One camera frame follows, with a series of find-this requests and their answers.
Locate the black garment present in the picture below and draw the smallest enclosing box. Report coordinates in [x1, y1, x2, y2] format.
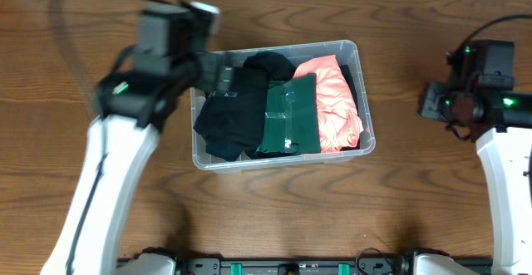
[244, 52, 355, 151]

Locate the black cloth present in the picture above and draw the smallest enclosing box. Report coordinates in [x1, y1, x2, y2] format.
[194, 67, 268, 162]

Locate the dark green shirt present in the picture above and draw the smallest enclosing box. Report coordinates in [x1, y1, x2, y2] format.
[246, 73, 321, 160]

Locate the pink shirt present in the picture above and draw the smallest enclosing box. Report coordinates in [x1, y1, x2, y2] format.
[294, 55, 364, 153]

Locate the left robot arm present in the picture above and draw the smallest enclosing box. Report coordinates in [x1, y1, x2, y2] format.
[42, 2, 232, 274]

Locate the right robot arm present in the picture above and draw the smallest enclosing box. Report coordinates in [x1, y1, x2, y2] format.
[417, 40, 531, 274]

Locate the clear plastic storage bin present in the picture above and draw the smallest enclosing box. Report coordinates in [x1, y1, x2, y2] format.
[192, 40, 377, 174]

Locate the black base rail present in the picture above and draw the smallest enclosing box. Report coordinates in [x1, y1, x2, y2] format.
[116, 248, 495, 275]

